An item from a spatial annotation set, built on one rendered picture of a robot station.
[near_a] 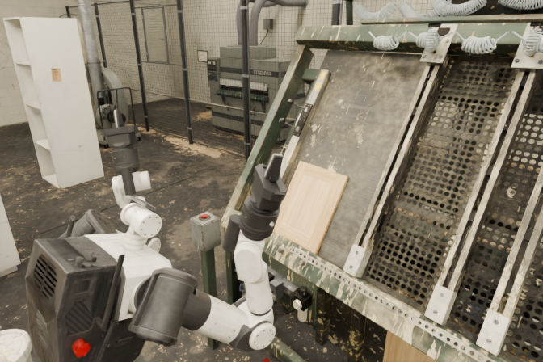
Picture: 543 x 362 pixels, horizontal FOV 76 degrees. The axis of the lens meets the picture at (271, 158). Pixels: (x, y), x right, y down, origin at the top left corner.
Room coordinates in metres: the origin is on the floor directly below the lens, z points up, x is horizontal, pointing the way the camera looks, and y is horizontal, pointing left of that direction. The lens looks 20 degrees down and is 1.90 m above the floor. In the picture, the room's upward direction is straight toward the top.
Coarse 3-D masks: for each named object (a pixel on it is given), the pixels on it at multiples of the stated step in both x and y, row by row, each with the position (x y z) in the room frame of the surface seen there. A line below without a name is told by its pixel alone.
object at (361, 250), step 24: (432, 24) 1.54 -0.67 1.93; (456, 24) 1.63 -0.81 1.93; (432, 48) 1.54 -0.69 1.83; (432, 72) 1.59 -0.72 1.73; (432, 96) 1.57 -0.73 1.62; (408, 120) 1.51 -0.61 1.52; (408, 144) 1.45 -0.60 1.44; (384, 192) 1.37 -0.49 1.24; (384, 216) 1.35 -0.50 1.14; (360, 240) 1.30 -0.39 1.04; (360, 264) 1.23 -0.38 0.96
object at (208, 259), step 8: (200, 256) 1.69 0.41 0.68; (208, 256) 1.66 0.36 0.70; (208, 264) 1.66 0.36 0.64; (208, 272) 1.66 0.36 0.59; (208, 280) 1.65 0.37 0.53; (216, 280) 1.69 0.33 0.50; (208, 288) 1.65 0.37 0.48; (216, 288) 1.68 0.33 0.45; (216, 296) 1.68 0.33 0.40; (208, 344) 1.68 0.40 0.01; (216, 344) 1.66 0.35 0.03
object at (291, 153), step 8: (320, 72) 2.05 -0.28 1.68; (328, 72) 2.03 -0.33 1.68; (320, 80) 2.02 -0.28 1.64; (328, 80) 2.03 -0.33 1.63; (320, 88) 1.98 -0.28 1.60; (312, 96) 1.98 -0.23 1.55; (320, 96) 1.98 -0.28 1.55; (312, 112) 1.94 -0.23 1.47; (304, 128) 1.89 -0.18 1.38; (296, 136) 1.88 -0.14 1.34; (304, 136) 1.89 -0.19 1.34; (296, 144) 1.85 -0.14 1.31; (288, 152) 1.85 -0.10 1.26; (296, 152) 1.85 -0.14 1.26; (288, 160) 1.81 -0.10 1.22; (288, 168) 1.81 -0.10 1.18; (280, 176) 1.78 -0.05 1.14
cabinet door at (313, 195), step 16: (304, 176) 1.72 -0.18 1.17; (320, 176) 1.66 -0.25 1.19; (336, 176) 1.60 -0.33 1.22; (288, 192) 1.71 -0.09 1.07; (304, 192) 1.66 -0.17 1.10; (320, 192) 1.60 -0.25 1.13; (336, 192) 1.55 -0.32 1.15; (288, 208) 1.65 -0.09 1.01; (304, 208) 1.60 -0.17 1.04; (320, 208) 1.55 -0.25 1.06; (288, 224) 1.59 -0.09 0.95; (304, 224) 1.54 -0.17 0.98; (320, 224) 1.49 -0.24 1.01; (304, 240) 1.49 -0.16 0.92; (320, 240) 1.44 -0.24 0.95
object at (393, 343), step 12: (396, 288) 1.28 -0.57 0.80; (420, 300) 1.20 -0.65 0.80; (396, 336) 1.24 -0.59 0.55; (396, 348) 1.24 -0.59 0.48; (408, 348) 1.20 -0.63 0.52; (384, 360) 1.27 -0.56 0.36; (396, 360) 1.23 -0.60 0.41; (408, 360) 1.19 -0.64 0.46; (420, 360) 1.16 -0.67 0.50; (432, 360) 1.12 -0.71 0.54; (528, 360) 0.91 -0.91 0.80
